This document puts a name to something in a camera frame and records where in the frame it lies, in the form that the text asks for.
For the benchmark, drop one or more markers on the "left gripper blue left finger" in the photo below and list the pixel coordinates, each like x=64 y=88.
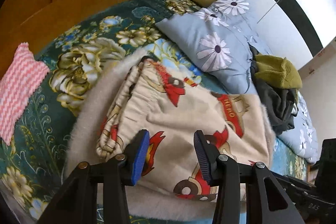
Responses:
x=76 y=200

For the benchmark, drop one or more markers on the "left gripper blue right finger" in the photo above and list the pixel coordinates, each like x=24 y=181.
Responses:
x=267 y=200

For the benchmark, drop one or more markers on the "cream car-print pyjama garment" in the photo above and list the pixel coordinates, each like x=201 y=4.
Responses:
x=171 y=107

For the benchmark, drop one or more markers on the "teal floral bed blanket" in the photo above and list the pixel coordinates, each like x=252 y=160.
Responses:
x=33 y=165

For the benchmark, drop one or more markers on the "folded beige fluffy garment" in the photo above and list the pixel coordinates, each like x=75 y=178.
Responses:
x=142 y=201

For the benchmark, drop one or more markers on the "dark grey fleece garment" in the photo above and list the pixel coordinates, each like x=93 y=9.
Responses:
x=279 y=103

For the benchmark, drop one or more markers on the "beige wooden door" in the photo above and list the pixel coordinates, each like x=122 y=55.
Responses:
x=318 y=60

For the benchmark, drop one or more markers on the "olive green knitted garment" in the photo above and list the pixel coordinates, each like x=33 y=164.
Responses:
x=277 y=72

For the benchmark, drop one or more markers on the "pink white zigzag cloth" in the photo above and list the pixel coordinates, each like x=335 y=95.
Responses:
x=20 y=81

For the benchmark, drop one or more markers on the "light blue floral duvet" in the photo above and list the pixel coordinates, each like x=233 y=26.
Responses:
x=216 y=39

